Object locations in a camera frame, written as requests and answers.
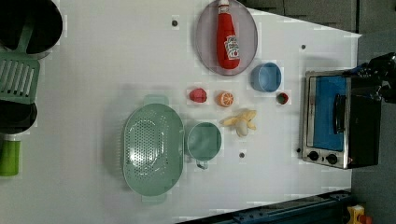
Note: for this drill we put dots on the yellow plush peeled banana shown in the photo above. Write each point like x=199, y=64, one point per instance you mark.
x=242, y=122

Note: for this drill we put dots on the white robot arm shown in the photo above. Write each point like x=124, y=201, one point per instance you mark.
x=379, y=73

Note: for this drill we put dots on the black and steel toaster oven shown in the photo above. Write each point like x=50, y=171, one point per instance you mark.
x=341, y=124

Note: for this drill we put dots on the large red toy strawberry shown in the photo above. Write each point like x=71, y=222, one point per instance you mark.
x=198, y=95

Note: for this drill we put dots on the orange slice toy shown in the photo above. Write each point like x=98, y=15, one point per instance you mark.
x=225, y=99

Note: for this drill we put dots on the green oval colander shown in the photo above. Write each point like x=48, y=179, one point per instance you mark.
x=153, y=148

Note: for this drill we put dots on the red plush ketchup bottle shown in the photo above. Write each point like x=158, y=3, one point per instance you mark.
x=227, y=43

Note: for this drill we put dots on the blue round bowl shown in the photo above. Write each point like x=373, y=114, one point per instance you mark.
x=266, y=77

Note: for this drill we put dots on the small red toy strawberry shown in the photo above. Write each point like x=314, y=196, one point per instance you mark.
x=282, y=98

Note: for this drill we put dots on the black round pot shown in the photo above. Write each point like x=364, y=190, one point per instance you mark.
x=45, y=18

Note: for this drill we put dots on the black round pan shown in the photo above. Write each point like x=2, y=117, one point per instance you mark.
x=16, y=117

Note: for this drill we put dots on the yellow and red toy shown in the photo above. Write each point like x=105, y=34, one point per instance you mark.
x=357, y=215

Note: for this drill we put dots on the green cup with handle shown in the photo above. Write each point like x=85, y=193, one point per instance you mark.
x=203, y=143

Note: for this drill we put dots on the blue metal frame rail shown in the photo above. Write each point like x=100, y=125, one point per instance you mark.
x=326, y=208

